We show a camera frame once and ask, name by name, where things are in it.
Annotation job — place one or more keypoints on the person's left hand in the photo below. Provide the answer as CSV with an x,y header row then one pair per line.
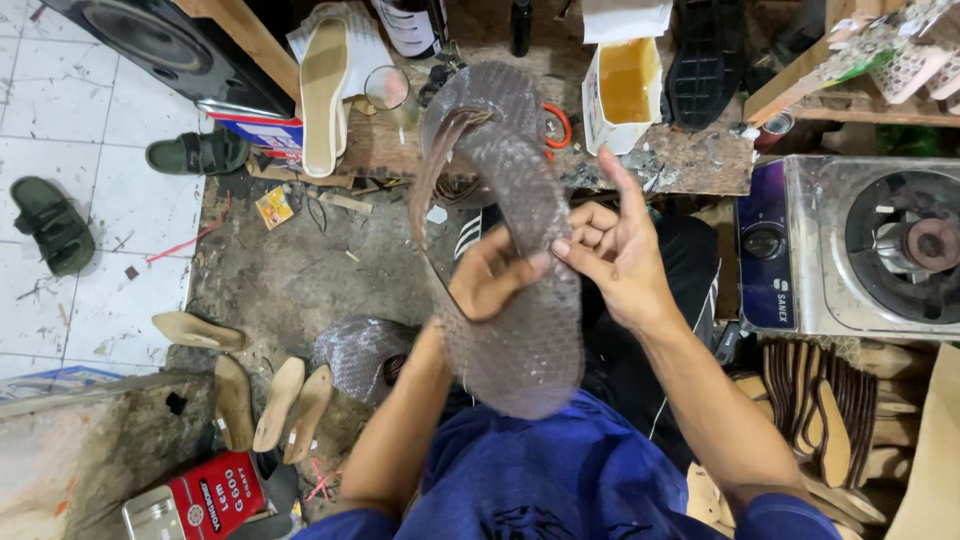
x,y
487,281

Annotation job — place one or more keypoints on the person's right hand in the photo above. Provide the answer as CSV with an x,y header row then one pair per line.
x,y
630,259

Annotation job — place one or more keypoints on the grey snakeskin shoe sheet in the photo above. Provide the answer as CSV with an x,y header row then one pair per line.
x,y
517,360

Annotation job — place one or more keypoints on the wooden workbench board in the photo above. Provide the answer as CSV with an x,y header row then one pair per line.
x,y
675,161

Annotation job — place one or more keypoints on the grey snakeskin shoe piece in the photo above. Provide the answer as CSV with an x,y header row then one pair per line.
x,y
356,356

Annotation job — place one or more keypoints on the white carton of yellow glue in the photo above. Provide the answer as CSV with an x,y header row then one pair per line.
x,y
622,90

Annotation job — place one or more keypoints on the small metal can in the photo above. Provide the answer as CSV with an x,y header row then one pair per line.
x,y
774,129

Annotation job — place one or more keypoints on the black rubber shoe outsole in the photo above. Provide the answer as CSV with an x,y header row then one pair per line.
x,y
705,67

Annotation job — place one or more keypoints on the person's blue shirt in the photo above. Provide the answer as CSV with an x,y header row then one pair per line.
x,y
555,480

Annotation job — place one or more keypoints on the clear drinking glass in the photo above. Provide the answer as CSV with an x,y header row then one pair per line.
x,y
390,94

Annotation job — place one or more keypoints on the steel gas stove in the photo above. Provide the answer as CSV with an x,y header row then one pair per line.
x,y
847,247

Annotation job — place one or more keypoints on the beige wooden shoe sole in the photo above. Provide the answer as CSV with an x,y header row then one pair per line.
x,y
307,416
196,331
234,405
279,405

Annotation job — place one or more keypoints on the yellow small packet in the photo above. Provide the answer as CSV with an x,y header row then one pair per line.
x,y
274,208

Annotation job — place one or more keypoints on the white folded paper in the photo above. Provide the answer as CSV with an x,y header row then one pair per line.
x,y
626,19

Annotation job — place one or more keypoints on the stack of brown-edged insoles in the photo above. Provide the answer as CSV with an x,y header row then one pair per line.
x,y
821,409

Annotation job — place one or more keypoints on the beige shoe insole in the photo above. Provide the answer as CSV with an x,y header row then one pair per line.
x,y
322,97

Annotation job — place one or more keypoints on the small black bottle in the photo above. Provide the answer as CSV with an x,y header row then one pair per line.
x,y
521,26

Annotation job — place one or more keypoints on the dark bottle with white label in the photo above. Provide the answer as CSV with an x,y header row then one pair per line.
x,y
409,26

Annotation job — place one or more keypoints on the red and blue box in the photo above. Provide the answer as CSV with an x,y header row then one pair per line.
x,y
259,133

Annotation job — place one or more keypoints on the wooden shelf with shoe parts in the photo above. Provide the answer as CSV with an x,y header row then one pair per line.
x,y
870,75

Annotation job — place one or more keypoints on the red thin strip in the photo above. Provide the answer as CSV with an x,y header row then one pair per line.
x,y
187,240

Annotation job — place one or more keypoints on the green sandal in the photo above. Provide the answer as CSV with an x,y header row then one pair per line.
x,y
199,152
52,225

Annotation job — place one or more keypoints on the pile of beige insoles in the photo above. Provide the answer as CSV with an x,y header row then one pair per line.
x,y
840,502

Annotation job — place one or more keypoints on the wooden plank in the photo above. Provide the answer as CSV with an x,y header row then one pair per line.
x,y
244,37

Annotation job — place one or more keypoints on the red glue can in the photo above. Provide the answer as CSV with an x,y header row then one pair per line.
x,y
202,499

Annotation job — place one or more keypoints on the brown cardboard sheet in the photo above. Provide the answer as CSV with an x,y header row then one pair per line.
x,y
934,457

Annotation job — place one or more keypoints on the black loudspeaker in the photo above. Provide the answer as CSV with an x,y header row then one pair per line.
x,y
161,45

